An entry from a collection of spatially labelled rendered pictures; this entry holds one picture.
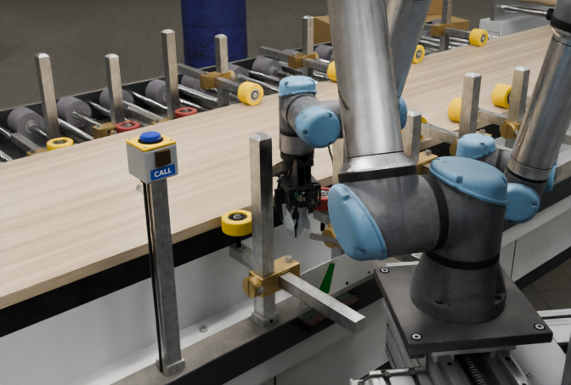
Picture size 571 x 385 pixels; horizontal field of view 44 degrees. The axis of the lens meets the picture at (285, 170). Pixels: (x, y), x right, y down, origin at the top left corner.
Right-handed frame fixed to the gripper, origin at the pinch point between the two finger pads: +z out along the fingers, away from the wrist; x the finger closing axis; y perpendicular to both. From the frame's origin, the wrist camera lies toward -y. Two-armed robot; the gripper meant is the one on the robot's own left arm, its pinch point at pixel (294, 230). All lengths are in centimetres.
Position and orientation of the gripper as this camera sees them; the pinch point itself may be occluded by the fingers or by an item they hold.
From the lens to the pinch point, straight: 156.3
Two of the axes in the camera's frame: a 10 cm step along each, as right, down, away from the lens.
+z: 0.1, 9.2, 4.0
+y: 3.0, 3.8, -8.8
